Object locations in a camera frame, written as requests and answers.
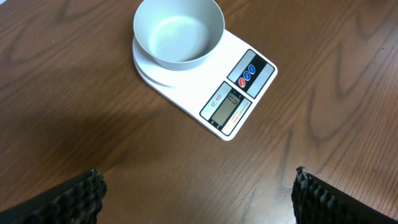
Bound pale grey bowl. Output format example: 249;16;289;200
133;0;225;70

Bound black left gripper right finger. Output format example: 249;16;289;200
291;166;397;224

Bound white digital kitchen scale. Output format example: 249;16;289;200
132;30;278;141

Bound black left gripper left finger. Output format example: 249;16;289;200
1;167;108;224

